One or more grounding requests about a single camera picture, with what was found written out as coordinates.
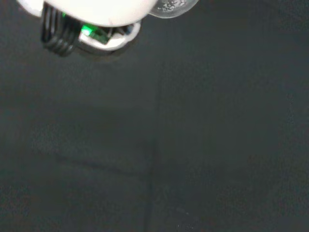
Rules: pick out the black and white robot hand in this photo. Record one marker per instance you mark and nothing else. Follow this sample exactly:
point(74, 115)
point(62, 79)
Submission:
point(96, 9)

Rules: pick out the black bench cloth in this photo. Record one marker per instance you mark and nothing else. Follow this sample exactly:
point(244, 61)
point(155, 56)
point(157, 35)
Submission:
point(154, 133)

